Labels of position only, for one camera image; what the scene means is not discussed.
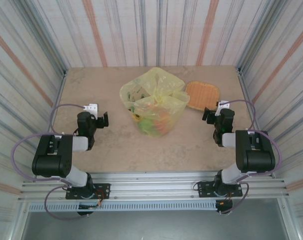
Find green custard apple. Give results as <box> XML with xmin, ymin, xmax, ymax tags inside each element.
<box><xmin>137</xmin><ymin>119</ymin><xmax>154</xmax><ymax>136</ymax></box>

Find yellow avocado print plastic bag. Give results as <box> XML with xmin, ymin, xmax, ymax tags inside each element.
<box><xmin>119</xmin><ymin>66</ymin><xmax>191</xmax><ymax>140</ymax></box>

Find woven bamboo basket tray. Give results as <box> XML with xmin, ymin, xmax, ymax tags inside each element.
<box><xmin>185</xmin><ymin>80</ymin><xmax>221</xmax><ymax>111</ymax></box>

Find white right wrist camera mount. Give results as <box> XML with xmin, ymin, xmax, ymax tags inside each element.
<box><xmin>215</xmin><ymin>100</ymin><xmax>231</xmax><ymax>117</ymax></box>

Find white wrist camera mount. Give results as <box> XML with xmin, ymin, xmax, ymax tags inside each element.
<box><xmin>215</xmin><ymin>100</ymin><xmax>231</xmax><ymax>117</ymax></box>
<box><xmin>82</xmin><ymin>103</ymin><xmax>99</xmax><ymax>117</ymax></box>

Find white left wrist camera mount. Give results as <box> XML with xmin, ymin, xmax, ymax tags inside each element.
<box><xmin>82</xmin><ymin>103</ymin><xmax>99</xmax><ymax>117</ymax></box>

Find aluminium table side rail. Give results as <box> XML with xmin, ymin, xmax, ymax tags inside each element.
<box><xmin>33</xmin><ymin>69</ymin><xmax>69</xmax><ymax>182</ymax></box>
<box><xmin>237</xmin><ymin>67</ymin><xmax>276</xmax><ymax>179</ymax></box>

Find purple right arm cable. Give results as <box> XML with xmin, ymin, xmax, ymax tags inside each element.
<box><xmin>217</xmin><ymin>99</ymin><xmax>282</xmax><ymax>216</ymax></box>

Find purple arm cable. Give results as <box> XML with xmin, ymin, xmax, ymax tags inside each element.
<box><xmin>11</xmin><ymin>102</ymin><xmax>102</xmax><ymax>221</ymax></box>
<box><xmin>217</xmin><ymin>99</ymin><xmax>282</xmax><ymax>216</ymax></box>

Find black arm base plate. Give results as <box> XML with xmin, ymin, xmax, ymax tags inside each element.
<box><xmin>196</xmin><ymin>181</ymin><xmax>243</xmax><ymax>198</ymax></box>
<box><xmin>65</xmin><ymin>183</ymin><xmax>111</xmax><ymax>200</ymax></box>

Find red and black power wires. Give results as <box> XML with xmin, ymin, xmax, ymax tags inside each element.
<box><xmin>223</xmin><ymin>191</ymin><xmax>235</xmax><ymax>205</ymax></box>
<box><xmin>95</xmin><ymin>188</ymin><xmax>104</xmax><ymax>208</ymax></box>

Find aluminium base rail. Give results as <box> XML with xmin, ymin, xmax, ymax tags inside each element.
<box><xmin>17</xmin><ymin>170</ymin><xmax>291</xmax><ymax>203</ymax></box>

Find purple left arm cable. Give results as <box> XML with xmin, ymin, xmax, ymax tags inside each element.
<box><xmin>11</xmin><ymin>102</ymin><xmax>102</xmax><ymax>221</ymax></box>

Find black cable connector block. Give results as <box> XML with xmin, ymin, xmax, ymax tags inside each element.
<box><xmin>215</xmin><ymin>199</ymin><xmax>234</xmax><ymax>215</ymax></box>
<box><xmin>77</xmin><ymin>209</ymin><xmax>95</xmax><ymax>218</ymax></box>

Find grey slotted cable duct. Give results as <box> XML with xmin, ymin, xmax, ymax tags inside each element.
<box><xmin>27</xmin><ymin>201</ymin><xmax>217</xmax><ymax>213</ymax></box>

